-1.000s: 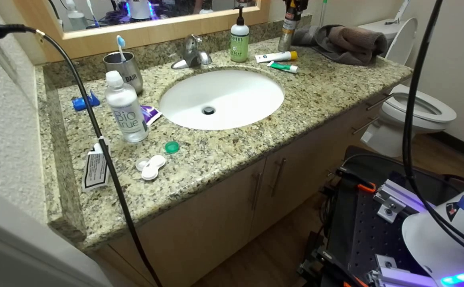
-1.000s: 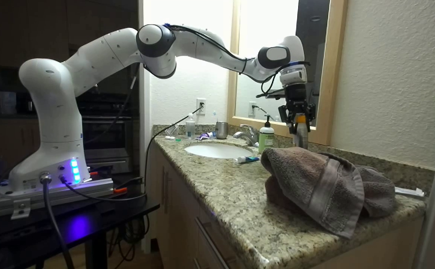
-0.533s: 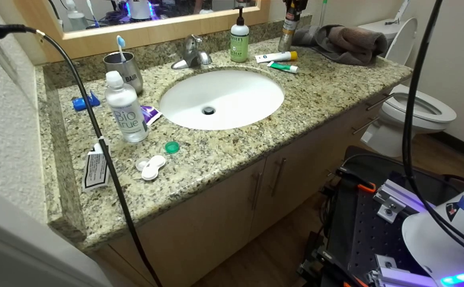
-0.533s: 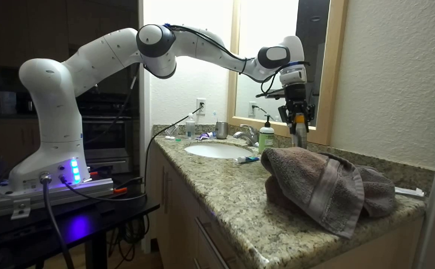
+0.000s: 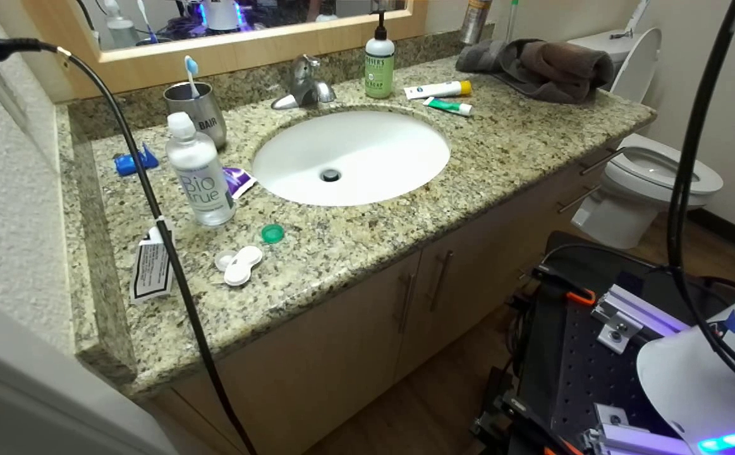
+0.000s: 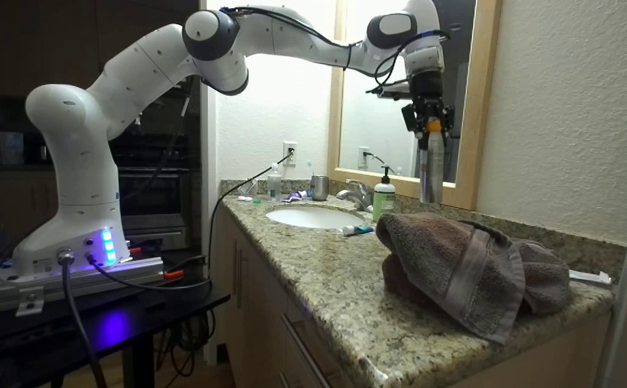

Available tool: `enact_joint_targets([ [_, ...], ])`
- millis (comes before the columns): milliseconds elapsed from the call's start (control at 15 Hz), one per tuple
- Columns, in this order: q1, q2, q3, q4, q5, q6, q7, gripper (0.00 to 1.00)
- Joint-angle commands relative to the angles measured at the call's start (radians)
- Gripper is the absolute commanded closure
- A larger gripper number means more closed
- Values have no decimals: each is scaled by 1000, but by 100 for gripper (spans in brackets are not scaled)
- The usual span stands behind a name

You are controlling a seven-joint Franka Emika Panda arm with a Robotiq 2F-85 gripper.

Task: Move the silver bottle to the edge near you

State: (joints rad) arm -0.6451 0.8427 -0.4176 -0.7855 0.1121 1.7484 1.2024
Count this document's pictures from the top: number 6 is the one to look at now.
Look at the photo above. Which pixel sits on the orange clamp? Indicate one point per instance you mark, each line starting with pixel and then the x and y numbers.
pixel 174 274

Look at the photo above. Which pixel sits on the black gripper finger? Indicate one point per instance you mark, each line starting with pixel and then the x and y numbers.
pixel 410 118
pixel 448 118

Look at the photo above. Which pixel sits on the white paper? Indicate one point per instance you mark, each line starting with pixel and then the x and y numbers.
pixel 591 277

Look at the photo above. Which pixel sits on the brown towel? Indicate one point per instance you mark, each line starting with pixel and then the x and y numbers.
pixel 453 269

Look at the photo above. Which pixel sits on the clear plastic bottle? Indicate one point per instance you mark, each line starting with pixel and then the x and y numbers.
pixel 274 186

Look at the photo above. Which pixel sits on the built-in oven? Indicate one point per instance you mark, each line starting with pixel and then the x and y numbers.
pixel 154 199

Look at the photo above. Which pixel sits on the wood framed mirror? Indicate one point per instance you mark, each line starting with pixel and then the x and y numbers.
pixel 469 108

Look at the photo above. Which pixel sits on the purple tube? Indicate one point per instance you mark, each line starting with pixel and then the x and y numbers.
pixel 293 197

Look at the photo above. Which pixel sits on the silver bottle with orange cap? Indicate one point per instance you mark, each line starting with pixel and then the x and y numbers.
pixel 432 167

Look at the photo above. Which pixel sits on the white sink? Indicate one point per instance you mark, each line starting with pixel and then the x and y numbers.
pixel 313 217

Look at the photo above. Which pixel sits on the metal cup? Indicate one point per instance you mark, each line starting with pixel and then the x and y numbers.
pixel 320 188

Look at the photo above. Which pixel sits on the green soap pump bottle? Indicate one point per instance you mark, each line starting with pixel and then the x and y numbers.
pixel 384 202

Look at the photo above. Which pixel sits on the chrome tap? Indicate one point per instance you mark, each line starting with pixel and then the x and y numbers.
pixel 359 196

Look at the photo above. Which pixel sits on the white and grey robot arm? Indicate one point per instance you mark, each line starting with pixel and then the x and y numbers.
pixel 84 161

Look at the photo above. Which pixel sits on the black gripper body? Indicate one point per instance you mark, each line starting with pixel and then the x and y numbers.
pixel 426 86

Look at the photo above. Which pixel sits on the white wall socket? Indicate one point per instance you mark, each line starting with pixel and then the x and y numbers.
pixel 289 151

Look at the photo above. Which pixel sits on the black robot stand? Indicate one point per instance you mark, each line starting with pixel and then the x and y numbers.
pixel 130 323

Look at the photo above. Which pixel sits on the white and blue toothpaste tube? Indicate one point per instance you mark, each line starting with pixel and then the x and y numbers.
pixel 357 230

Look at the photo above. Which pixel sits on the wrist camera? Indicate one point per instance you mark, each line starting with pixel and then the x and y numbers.
pixel 394 91

